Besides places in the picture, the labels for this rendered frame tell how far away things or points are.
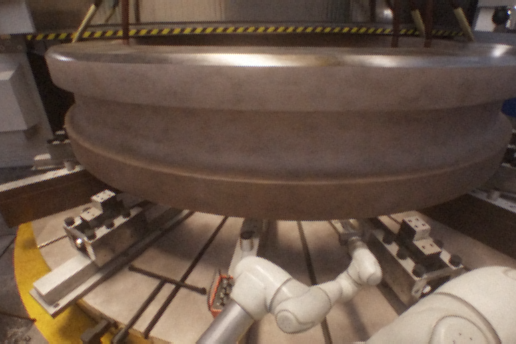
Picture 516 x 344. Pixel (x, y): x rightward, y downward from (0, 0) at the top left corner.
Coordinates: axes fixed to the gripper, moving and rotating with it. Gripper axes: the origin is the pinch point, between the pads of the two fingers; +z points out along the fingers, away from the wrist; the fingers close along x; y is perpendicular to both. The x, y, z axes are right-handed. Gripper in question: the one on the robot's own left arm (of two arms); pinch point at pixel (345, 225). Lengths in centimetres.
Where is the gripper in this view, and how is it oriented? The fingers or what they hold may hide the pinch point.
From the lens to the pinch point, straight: 162.3
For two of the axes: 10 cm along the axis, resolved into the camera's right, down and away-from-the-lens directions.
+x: -10.0, 0.4, -0.7
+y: 0.0, -8.8, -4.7
